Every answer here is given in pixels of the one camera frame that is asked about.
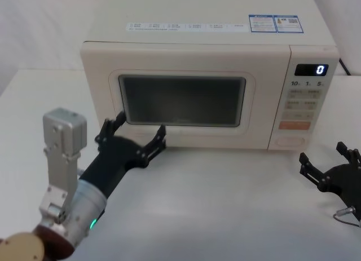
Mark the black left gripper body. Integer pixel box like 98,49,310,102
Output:
78,135,148,200

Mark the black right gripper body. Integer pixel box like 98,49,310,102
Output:
324,162,361,216

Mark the white table cloth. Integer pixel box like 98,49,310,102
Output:
0,69,361,261

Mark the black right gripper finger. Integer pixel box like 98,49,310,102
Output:
298,152,332,193
336,141,361,165

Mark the blue bordered label sticker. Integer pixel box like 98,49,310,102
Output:
248,14,306,34

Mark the cream microwave oven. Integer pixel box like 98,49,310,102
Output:
79,13,341,153

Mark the long white label strip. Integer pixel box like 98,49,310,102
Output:
125,21,249,32

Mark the white curtain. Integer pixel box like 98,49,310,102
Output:
0,0,361,73

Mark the thin cable with silver plug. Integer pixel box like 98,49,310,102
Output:
332,205,361,225

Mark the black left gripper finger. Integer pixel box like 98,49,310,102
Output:
94,111,128,152
136,123,167,169

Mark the black power cord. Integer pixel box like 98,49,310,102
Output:
338,57,352,76

